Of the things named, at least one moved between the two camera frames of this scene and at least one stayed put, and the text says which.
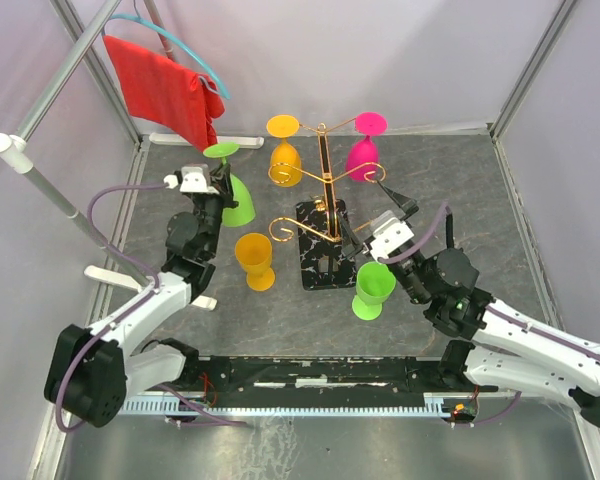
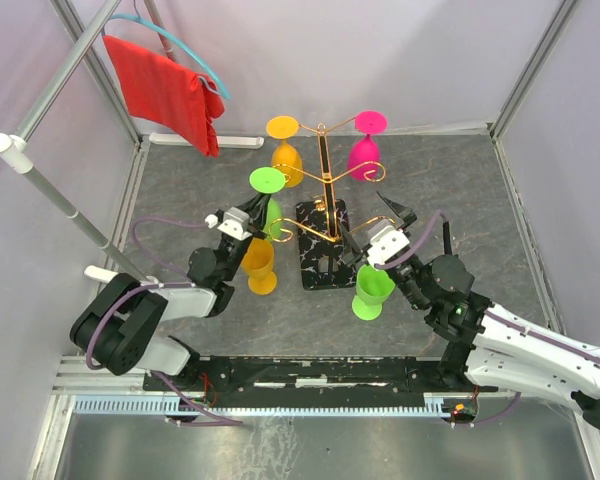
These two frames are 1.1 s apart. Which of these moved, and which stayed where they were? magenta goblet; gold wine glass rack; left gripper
Moved: left gripper
Stayed: magenta goblet; gold wine glass rack
